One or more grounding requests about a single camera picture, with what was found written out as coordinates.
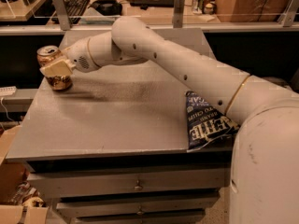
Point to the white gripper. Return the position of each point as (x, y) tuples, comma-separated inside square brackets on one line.
[(78, 56)]

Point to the orange soda can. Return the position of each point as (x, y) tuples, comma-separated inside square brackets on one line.
[(54, 68)]

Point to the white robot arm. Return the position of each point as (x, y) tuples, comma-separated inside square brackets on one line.
[(264, 183)]

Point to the white power strip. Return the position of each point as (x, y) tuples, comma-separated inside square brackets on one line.
[(7, 91)]

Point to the black keyboard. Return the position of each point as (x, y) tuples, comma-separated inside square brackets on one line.
[(73, 9)]

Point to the black headphones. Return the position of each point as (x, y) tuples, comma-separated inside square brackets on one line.
[(107, 7)]

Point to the grey drawer cabinet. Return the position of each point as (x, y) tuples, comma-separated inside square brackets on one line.
[(113, 149)]

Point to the cardboard box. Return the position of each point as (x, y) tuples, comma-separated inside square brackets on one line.
[(19, 201)]

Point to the blue kettle chips bag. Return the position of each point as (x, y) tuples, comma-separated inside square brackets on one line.
[(205, 124)]

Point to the brown cardboard panel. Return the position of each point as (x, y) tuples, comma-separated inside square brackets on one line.
[(250, 10)]

